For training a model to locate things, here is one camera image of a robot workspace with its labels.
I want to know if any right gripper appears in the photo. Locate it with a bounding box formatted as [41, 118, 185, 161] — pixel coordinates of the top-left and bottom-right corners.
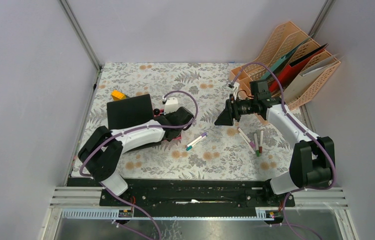
[214, 94, 258, 127]

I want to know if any purple tip white pen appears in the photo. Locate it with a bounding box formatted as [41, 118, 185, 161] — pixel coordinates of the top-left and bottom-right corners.
[237, 127, 257, 155]

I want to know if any teal folder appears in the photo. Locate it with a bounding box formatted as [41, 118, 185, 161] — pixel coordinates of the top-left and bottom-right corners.
[270, 34, 313, 74]

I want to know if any red notebook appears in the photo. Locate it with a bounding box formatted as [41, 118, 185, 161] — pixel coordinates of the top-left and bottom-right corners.
[277, 43, 328, 87]

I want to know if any black pen holder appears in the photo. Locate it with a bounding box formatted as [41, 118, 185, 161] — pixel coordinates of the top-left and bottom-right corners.
[106, 94, 162, 153]

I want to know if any peach file organizer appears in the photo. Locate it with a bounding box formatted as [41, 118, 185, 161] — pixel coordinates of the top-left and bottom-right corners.
[229, 21, 341, 110]

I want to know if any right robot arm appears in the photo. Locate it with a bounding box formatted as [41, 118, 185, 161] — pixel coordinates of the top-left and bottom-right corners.
[214, 80, 335, 206]

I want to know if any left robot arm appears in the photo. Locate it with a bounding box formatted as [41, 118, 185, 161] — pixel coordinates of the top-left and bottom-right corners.
[77, 107, 194, 206]

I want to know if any floral table mat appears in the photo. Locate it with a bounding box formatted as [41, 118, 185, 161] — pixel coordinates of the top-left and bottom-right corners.
[81, 63, 293, 181]

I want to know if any green tip pen right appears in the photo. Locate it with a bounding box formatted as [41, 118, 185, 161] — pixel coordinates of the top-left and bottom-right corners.
[253, 132, 260, 157]

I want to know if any dark red tip pen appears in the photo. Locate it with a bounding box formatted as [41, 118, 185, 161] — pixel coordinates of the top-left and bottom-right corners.
[258, 130, 264, 154]

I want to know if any black drawer knob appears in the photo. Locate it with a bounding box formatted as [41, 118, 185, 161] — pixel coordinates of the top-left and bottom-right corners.
[153, 108, 160, 116]

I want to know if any yellow block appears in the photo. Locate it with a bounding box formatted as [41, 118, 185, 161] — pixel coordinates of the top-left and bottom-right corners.
[110, 90, 127, 101]

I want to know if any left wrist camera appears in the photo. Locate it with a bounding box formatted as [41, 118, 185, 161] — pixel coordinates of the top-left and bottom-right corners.
[162, 97, 179, 115]

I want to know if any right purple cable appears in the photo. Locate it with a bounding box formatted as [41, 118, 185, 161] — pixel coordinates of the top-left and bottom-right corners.
[229, 62, 337, 240]

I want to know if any purple cable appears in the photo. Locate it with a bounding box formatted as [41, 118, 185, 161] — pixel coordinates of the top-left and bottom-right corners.
[229, 62, 337, 240]
[78, 90, 200, 240]

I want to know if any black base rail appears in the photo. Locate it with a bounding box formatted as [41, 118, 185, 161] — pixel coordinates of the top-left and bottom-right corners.
[66, 177, 296, 218]

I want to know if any right aluminium frame post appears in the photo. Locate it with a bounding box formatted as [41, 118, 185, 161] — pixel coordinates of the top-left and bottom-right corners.
[308, 0, 336, 37]

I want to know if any aluminium frame post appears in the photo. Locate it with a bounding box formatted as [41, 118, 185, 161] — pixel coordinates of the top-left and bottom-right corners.
[58, 0, 104, 71]
[308, 0, 336, 37]

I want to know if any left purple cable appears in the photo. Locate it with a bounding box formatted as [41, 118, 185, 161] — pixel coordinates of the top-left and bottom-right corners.
[78, 90, 200, 240]

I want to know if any left aluminium frame post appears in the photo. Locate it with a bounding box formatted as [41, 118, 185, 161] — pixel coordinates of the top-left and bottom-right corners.
[58, 0, 104, 71]

